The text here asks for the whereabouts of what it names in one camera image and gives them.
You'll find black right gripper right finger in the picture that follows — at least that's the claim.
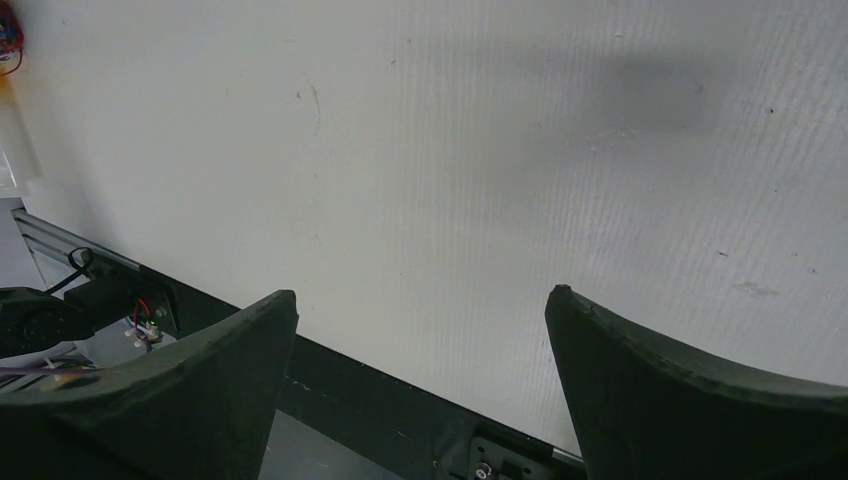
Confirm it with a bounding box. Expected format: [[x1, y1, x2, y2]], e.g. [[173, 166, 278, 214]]
[[544, 285, 847, 479]]

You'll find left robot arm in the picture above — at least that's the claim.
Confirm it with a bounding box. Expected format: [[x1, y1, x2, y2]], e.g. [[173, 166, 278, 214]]
[[1, 247, 135, 358]]

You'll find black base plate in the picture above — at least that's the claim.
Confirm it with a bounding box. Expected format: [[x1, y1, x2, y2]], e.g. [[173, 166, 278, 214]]
[[279, 336, 586, 479]]

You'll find aluminium frame rail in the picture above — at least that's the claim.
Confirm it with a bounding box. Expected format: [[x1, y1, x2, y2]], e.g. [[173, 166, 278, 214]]
[[11, 208, 140, 279]]

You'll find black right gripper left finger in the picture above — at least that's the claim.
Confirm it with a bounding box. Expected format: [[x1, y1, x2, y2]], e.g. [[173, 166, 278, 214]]
[[1, 290, 298, 479]]

